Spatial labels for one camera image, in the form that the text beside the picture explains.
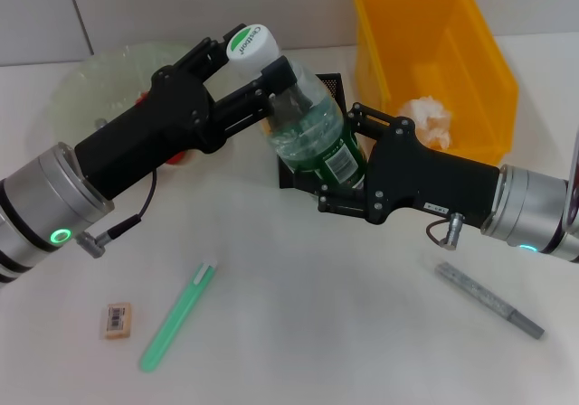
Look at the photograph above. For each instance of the white paper ball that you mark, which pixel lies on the white paper ball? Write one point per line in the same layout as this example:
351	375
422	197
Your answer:
434	120

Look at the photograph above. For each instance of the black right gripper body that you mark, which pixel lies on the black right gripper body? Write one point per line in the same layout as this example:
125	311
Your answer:
429	179

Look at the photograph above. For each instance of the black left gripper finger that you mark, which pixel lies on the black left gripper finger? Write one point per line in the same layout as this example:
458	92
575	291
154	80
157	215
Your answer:
199	59
280	77

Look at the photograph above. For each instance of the yellow plastic storage bin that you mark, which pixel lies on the yellow plastic storage bin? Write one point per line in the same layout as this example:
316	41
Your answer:
429	39

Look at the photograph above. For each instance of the white and silver left robot arm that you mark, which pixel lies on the white and silver left robot arm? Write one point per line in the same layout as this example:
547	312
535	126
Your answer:
45	197

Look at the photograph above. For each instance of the beige eraser with barcode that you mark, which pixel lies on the beige eraser with barcode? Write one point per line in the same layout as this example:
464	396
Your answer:
118	321

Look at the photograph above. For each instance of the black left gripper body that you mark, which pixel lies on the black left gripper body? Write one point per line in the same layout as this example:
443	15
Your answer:
158	125

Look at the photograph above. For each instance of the light green pen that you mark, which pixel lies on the light green pen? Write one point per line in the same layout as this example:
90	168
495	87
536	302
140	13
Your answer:
181	305

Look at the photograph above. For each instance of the translucent green wavy fruit bowl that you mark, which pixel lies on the translucent green wavy fruit bowl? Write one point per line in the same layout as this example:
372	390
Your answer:
90	88

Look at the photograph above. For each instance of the clear water bottle green label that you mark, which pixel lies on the clear water bottle green label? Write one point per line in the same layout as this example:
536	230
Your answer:
316	138

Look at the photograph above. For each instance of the grey marker pen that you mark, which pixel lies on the grey marker pen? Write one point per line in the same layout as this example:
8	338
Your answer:
488	301

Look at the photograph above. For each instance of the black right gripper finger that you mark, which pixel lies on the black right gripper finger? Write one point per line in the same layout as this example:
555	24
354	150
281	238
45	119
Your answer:
371	120
344	201

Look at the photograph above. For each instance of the red-orange fruit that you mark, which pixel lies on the red-orange fruit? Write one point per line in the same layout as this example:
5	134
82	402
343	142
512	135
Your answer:
176	158

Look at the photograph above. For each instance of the silver connector plug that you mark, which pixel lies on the silver connector plug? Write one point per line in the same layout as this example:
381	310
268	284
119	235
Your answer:
99	123
453	231

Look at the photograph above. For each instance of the black mesh pen holder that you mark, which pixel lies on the black mesh pen holder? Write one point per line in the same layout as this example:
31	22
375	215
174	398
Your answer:
332	86

